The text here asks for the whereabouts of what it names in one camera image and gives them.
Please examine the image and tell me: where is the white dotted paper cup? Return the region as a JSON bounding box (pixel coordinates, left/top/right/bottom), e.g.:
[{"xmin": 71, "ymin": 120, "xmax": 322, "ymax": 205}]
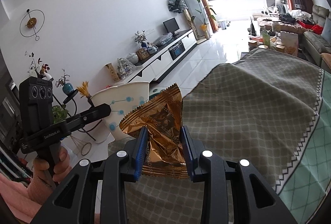
[{"xmin": 91, "ymin": 82, "xmax": 149, "ymax": 140}]

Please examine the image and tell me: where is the gold foil snack bag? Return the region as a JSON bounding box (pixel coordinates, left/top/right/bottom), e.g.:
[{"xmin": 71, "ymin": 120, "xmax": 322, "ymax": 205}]
[{"xmin": 120, "ymin": 84, "xmax": 188, "ymax": 179}]

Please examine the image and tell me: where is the pink sleeved left forearm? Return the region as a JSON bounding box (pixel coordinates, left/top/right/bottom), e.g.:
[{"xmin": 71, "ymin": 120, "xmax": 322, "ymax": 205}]
[{"xmin": 0, "ymin": 173, "xmax": 53, "ymax": 223}]

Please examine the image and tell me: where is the person's left hand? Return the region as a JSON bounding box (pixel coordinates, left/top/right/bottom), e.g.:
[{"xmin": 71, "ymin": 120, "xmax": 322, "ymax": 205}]
[{"xmin": 32, "ymin": 145, "xmax": 72, "ymax": 187}]

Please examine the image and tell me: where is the patterned tablecloth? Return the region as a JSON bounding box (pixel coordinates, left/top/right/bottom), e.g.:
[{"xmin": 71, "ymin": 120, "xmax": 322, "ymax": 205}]
[{"xmin": 182, "ymin": 49, "xmax": 330, "ymax": 223}]

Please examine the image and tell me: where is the white TV cabinet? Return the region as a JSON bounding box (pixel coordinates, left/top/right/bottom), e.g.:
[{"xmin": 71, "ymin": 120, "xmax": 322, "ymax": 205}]
[{"xmin": 119, "ymin": 29, "xmax": 197, "ymax": 84}]

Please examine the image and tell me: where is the small black monitor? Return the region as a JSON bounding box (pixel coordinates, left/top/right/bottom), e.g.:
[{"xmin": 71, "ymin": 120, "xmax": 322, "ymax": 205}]
[{"xmin": 163, "ymin": 18, "xmax": 179, "ymax": 37}]

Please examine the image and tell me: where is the cluttered coffee table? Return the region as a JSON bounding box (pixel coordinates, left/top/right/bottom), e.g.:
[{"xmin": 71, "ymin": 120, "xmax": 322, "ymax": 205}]
[{"xmin": 247, "ymin": 14, "xmax": 307, "ymax": 57}]

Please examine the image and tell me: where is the orange curtain left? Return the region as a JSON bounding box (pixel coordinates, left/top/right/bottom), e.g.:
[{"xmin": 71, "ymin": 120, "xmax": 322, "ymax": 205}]
[{"xmin": 201, "ymin": 0, "xmax": 218, "ymax": 33}]

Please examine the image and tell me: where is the blue cushion far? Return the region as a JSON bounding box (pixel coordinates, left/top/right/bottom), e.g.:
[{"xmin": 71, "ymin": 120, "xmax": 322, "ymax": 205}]
[{"xmin": 321, "ymin": 18, "xmax": 331, "ymax": 43}]

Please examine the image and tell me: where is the white office chair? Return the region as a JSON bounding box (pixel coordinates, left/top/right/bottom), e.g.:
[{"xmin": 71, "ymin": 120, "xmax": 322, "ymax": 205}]
[{"xmin": 266, "ymin": 0, "xmax": 280, "ymax": 15}]

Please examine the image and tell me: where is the tall green plant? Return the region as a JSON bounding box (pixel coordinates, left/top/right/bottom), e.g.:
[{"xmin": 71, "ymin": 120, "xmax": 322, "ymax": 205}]
[{"xmin": 196, "ymin": 0, "xmax": 217, "ymax": 40}]

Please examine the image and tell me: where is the green sectional sofa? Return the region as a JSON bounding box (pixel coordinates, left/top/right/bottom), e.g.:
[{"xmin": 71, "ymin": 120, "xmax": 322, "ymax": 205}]
[{"xmin": 302, "ymin": 5, "xmax": 330, "ymax": 73}]

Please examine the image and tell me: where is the round wall clock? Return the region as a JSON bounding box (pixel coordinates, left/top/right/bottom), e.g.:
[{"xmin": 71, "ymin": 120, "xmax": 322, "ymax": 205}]
[{"xmin": 19, "ymin": 9, "xmax": 46, "ymax": 41}]

